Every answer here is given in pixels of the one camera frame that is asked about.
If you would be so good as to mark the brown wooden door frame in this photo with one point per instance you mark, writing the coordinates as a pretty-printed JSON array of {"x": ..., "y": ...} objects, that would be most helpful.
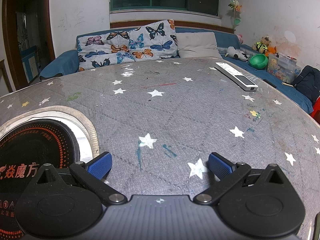
[{"x": 50, "y": 30}]

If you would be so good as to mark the grey star-print table cover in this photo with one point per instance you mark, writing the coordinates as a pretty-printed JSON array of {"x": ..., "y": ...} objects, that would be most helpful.
[{"x": 175, "y": 105}]

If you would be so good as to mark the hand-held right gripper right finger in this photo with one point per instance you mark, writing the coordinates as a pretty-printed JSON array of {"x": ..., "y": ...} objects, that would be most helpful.
[{"x": 220, "y": 166}]

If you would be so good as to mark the blue sofa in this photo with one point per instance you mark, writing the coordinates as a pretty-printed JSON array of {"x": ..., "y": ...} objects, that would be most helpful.
[{"x": 57, "y": 65}]

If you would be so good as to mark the teddy bear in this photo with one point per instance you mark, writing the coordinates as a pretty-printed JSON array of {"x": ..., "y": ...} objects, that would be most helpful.
[{"x": 262, "y": 45}]

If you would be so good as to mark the red plastic stool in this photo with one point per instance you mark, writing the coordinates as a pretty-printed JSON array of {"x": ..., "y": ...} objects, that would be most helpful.
[{"x": 316, "y": 110}]

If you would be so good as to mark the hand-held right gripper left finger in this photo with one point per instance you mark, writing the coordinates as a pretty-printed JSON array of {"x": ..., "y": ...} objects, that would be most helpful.
[{"x": 100, "y": 165}]

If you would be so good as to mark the butterfly print cushion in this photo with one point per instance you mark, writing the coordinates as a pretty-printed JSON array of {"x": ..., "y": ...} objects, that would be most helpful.
[{"x": 125, "y": 45}]

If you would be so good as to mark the blue cabinet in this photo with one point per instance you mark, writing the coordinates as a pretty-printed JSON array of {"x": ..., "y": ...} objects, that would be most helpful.
[{"x": 30, "y": 62}]

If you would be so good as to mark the orange plush toy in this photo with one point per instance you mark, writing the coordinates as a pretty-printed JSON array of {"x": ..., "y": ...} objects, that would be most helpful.
[{"x": 272, "y": 50}]

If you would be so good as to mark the black pen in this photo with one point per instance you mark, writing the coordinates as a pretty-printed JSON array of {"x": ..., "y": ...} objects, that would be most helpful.
[{"x": 270, "y": 83}]

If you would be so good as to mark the black and white plush toy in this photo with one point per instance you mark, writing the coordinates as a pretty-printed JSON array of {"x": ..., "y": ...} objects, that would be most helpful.
[{"x": 236, "y": 53}]

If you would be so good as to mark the clear plastic toy box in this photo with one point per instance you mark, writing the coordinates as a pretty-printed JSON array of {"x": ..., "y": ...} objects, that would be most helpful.
[{"x": 282, "y": 70}]

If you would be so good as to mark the paper pinwheel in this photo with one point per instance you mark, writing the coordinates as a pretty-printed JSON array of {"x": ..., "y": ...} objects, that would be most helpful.
[{"x": 235, "y": 6}]

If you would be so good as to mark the white remote control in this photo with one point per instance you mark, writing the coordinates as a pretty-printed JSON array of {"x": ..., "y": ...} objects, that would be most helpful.
[{"x": 232, "y": 72}]

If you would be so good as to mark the beige cushion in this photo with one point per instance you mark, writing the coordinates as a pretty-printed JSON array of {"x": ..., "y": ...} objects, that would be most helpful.
[{"x": 197, "y": 46}]

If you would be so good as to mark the green bowl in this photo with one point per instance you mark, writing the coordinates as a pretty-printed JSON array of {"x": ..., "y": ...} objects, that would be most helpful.
[{"x": 257, "y": 60}]

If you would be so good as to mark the pink plush toy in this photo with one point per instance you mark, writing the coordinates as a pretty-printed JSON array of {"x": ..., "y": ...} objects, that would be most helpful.
[{"x": 240, "y": 38}]

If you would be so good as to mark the black backpack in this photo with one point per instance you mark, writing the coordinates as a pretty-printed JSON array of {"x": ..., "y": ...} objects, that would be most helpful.
[{"x": 308, "y": 82}]

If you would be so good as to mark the black round induction cooktop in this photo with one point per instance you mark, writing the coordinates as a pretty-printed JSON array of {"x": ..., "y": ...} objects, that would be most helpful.
[{"x": 37, "y": 142}]

